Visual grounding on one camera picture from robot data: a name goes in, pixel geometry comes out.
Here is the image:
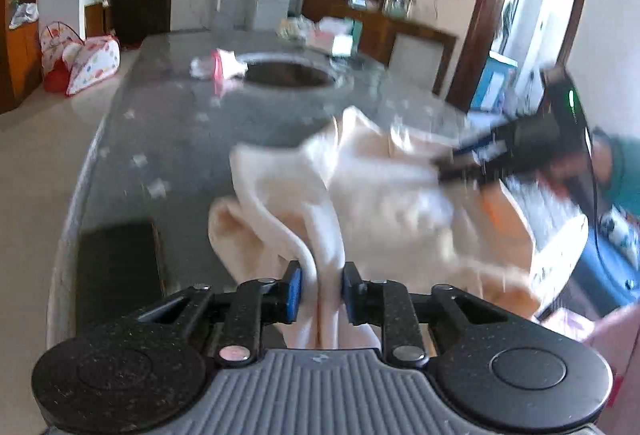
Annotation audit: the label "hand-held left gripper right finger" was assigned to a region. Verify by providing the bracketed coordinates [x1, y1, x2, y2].
[342, 261, 507, 369]

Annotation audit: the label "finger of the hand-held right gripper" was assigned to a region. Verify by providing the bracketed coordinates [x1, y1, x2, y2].
[434, 150, 521, 190]
[452, 112, 523, 158]

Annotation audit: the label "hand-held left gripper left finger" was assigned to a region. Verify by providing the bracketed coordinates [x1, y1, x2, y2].
[134, 260, 305, 369]

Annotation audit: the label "cream fleece garment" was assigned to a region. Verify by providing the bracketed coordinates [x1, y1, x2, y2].
[207, 106, 590, 350]

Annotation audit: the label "pink and white small clothes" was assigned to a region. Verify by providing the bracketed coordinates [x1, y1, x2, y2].
[190, 48, 248, 83]

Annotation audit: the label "blue and white box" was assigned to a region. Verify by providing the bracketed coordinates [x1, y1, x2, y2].
[469, 54, 519, 112]

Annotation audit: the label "person's body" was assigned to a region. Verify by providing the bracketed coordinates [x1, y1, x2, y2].
[565, 127, 640, 366]

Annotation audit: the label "black phone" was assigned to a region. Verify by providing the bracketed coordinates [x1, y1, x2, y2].
[75, 221, 168, 336]

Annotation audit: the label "pink tissue box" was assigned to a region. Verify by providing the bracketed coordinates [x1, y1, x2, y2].
[306, 16, 355, 54]

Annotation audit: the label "round hotpot recess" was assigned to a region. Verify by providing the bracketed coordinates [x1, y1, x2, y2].
[236, 52, 353, 102]

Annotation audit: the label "grey star quilted tablecloth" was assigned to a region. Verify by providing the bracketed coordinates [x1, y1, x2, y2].
[45, 29, 591, 351]

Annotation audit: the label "snack packets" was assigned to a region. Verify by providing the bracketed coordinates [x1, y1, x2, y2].
[276, 14, 315, 42]

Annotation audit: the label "polka dot play tent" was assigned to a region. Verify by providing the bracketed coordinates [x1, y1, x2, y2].
[39, 21, 122, 96]

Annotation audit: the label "wooden shelf unit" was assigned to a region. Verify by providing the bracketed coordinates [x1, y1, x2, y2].
[0, 0, 50, 113]

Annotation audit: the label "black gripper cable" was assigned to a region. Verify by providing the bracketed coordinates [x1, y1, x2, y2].
[585, 130, 603, 276]

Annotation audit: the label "wooden door frame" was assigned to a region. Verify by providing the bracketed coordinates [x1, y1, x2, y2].
[445, 0, 597, 112]

